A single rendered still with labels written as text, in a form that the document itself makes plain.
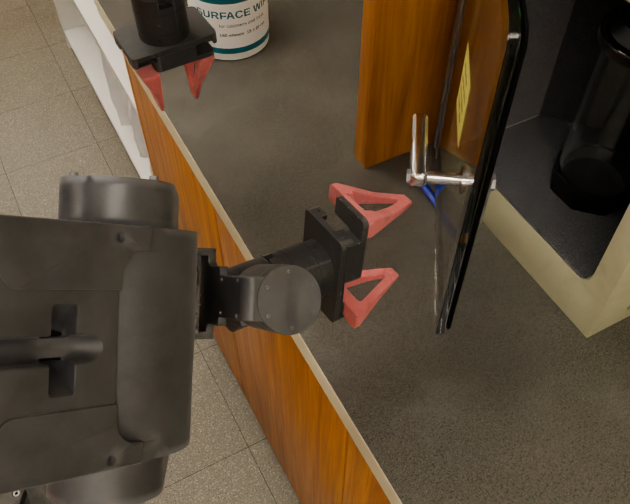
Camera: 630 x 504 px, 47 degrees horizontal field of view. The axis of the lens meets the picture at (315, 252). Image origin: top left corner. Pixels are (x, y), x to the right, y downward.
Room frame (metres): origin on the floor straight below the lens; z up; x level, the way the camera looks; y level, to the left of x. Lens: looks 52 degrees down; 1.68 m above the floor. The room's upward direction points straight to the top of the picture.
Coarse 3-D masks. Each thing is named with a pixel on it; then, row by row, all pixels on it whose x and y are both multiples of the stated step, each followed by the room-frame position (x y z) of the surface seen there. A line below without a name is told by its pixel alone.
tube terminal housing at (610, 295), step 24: (504, 216) 0.61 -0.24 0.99; (624, 216) 0.48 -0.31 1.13; (504, 240) 0.60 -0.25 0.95; (528, 240) 0.57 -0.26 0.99; (624, 240) 0.47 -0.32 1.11; (528, 264) 0.55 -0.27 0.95; (552, 264) 0.53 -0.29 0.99; (600, 264) 0.48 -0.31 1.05; (624, 264) 0.46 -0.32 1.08; (552, 288) 0.51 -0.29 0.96; (576, 288) 0.49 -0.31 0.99; (600, 288) 0.47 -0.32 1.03; (624, 288) 0.46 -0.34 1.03; (576, 312) 0.48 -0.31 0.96; (600, 312) 0.45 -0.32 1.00; (624, 312) 0.48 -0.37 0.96
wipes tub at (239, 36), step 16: (192, 0) 1.01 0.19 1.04; (208, 0) 0.99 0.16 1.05; (224, 0) 0.99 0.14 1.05; (240, 0) 0.99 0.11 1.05; (256, 0) 1.01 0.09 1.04; (208, 16) 0.99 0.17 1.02; (224, 16) 0.99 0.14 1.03; (240, 16) 0.99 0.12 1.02; (256, 16) 1.01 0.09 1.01; (224, 32) 0.99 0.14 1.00; (240, 32) 0.99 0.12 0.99; (256, 32) 1.01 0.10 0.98; (224, 48) 0.99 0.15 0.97; (240, 48) 0.99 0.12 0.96; (256, 48) 1.01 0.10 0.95
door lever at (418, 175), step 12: (420, 120) 0.54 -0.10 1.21; (420, 132) 0.52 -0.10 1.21; (420, 144) 0.50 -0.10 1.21; (420, 156) 0.49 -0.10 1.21; (420, 168) 0.47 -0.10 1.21; (408, 180) 0.46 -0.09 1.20; (420, 180) 0.46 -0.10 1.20; (432, 180) 0.46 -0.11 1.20; (444, 180) 0.46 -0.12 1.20; (456, 180) 0.46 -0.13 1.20
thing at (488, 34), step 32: (480, 0) 0.59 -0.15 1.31; (512, 0) 0.46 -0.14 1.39; (480, 32) 0.55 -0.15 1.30; (512, 32) 0.43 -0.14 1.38; (480, 64) 0.51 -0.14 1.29; (512, 64) 0.42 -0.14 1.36; (448, 96) 0.69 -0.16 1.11; (480, 96) 0.48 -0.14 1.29; (448, 128) 0.64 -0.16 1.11; (480, 128) 0.44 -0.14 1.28; (448, 160) 0.59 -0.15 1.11; (480, 160) 0.42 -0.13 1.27; (448, 192) 0.54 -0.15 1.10; (448, 224) 0.49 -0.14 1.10; (448, 256) 0.45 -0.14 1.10; (448, 288) 0.42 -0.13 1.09
